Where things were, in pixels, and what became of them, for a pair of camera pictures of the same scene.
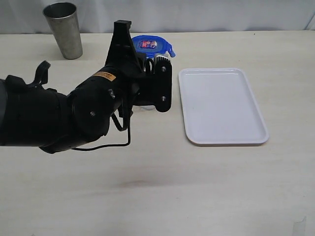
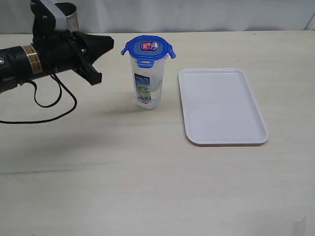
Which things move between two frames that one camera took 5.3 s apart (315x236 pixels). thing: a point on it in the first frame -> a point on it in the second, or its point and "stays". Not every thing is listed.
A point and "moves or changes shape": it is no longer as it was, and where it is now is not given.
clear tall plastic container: [154, 57] moves or changes shape
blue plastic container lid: [151, 45] stays
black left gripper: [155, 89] -> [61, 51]
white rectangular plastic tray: [219, 107] stays
